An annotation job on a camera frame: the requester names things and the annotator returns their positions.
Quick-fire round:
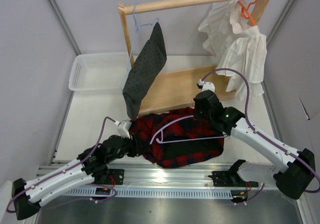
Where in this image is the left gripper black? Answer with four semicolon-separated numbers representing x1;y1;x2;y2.
106;133;150;164

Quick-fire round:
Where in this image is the red plaid skirt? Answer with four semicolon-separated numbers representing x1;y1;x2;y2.
129;107;225;169

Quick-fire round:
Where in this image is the purple hanger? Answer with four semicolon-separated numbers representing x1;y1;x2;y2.
149;115;227;145

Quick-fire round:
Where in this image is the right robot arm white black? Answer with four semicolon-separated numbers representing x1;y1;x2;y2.
193;90;317;200

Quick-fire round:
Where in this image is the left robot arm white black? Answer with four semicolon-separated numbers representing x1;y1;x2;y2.
7;135;147;221

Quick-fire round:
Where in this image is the orange hanger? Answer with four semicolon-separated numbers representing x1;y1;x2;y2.
238;0;258;26

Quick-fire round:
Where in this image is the light blue hanger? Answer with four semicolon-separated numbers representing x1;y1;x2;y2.
121;2;159;92

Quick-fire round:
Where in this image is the wooden clothes rack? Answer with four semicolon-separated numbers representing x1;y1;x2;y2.
118;0;269;115

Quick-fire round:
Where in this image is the white pleated garment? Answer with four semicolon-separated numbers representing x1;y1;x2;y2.
198;0;267;100

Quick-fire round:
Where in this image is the grey dotted garment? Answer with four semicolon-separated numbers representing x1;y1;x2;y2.
122;22;167;120

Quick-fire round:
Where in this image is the white plastic basket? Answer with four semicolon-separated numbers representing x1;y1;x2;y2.
68;52;129;95

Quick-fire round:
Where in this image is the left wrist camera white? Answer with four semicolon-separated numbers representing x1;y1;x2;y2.
115;120;132;138

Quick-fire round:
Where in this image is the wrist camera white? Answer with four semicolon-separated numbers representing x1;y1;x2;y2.
115;120;132;138
197;79;216;92

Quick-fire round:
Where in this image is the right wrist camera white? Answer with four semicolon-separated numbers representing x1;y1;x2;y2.
197;79;216;92

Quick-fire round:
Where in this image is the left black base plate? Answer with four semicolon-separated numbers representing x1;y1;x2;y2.
105;169;125;185

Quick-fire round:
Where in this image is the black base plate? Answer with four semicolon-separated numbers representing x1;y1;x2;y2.
208;171;259;188
105;169;125;185

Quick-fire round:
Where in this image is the white slotted cable duct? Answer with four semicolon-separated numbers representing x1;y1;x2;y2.
64;186;247;200

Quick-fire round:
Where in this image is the aluminium mounting rail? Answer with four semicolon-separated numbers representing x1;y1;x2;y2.
37;161;278;187

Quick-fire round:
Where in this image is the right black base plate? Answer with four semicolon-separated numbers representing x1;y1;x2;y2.
208;171;259;188

